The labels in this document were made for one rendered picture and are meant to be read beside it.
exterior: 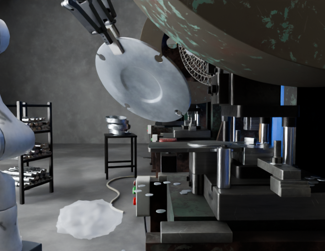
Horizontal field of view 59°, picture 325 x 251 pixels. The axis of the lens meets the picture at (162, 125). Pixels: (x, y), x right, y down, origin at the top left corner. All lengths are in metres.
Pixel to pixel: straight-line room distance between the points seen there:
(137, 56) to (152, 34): 1.48
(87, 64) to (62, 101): 1.13
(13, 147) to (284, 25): 0.80
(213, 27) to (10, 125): 0.74
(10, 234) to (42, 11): 7.53
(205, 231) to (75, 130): 7.20
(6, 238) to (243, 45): 0.85
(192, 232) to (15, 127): 0.62
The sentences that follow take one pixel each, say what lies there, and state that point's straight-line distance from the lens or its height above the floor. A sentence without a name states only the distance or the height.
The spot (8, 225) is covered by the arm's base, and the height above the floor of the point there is 0.54.
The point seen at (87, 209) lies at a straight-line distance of 2.18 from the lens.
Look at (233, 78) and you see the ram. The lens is 0.77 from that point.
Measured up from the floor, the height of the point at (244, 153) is 0.76.
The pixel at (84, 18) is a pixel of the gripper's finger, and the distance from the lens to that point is 0.69.
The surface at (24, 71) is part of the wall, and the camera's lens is 8.17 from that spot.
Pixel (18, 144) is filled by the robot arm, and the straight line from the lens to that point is 0.97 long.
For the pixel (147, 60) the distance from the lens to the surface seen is 0.72.
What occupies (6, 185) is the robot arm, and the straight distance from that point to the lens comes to 0.97.
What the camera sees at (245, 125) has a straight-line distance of 0.85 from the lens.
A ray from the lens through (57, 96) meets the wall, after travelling 7.83.
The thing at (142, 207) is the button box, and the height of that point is 0.53.
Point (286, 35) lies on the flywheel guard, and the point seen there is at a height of 0.97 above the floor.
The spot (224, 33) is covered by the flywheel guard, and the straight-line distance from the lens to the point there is 0.37.
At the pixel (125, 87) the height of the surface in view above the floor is 0.94.
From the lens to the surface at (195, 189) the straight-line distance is 0.81.
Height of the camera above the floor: 0.88
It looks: 3 degrees down
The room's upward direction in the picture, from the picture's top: straight up
